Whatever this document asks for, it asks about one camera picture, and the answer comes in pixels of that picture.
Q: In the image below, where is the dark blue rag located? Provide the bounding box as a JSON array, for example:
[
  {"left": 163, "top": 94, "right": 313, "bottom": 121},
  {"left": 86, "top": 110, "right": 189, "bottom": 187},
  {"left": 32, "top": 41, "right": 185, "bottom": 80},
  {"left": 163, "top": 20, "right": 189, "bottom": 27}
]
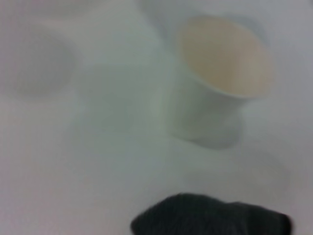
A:
[{"left": 130, "top": 192, "right": 293, "bottom": 235}]

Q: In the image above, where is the white paper cup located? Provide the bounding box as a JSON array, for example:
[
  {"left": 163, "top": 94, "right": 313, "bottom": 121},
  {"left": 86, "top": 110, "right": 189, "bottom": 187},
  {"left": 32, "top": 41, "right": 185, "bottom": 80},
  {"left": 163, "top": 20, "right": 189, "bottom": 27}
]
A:
[{"left": 168, "top": 16, "right": 273, "bottom": 147}]

